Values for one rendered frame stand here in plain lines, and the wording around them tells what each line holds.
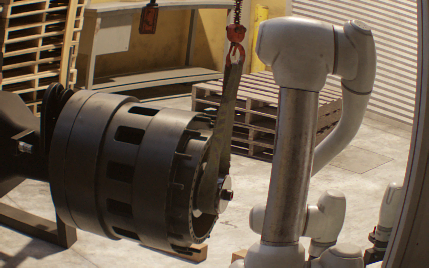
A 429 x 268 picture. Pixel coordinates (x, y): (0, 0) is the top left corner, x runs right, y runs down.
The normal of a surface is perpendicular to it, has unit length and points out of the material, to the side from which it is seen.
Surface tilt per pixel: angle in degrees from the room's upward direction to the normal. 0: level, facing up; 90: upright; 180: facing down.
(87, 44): 90
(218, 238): 0
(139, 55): 90
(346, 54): 96
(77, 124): 44
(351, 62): 108
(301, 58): 86
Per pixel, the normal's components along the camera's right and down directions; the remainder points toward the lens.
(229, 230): 0.08, -0.97
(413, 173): -0.93, 0.00
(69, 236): 0.97, 0.13
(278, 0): -0.69, 0.11
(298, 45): -0.09, 0.21
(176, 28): 0.72, 0.22
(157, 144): -0.15, -0.56
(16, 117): 0.51, -0.79
